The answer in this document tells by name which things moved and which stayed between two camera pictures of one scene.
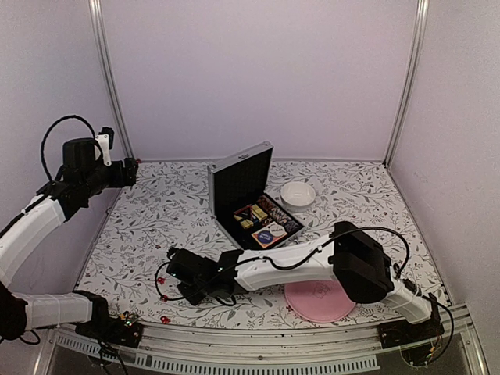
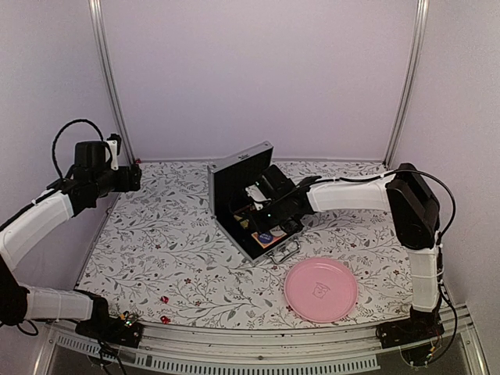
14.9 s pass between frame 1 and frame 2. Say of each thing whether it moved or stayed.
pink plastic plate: stayed
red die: stayed
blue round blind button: stayed
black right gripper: moved
